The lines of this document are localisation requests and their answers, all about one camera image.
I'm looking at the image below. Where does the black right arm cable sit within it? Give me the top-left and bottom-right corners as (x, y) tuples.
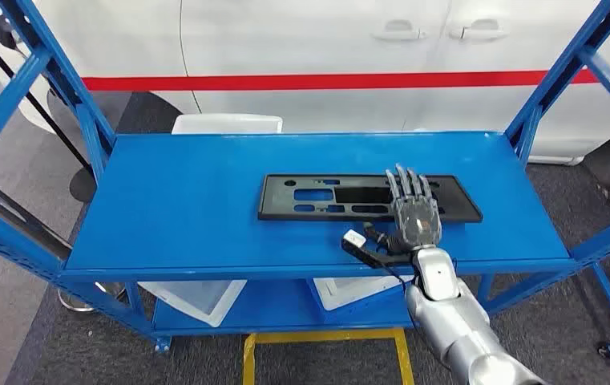
(362, 221), (417, 292)

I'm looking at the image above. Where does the black plastic plate frame part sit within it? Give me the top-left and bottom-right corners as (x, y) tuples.
(257, 173), (483, 224)

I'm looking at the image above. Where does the black stanchion pole with base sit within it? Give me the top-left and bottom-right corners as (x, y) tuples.
(0, 14), (98, 204)

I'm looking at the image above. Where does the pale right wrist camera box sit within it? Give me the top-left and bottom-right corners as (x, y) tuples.
(340, 229), (412, 270)

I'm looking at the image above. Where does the translucent white plastic bin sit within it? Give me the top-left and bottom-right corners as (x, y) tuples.
(139, 279), (248, 328)

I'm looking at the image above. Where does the chrome round stand base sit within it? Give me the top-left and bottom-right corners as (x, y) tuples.
(57, 282), (126, 314)

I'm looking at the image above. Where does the blue metal shelf rack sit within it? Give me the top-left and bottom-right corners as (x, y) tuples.
(0, 0), (610, 355)

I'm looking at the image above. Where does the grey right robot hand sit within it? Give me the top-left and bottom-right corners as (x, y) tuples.
(384, 163), (443, 253)

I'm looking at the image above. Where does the white car with red stripe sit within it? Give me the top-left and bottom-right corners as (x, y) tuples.
(0, 0), (610, 166)

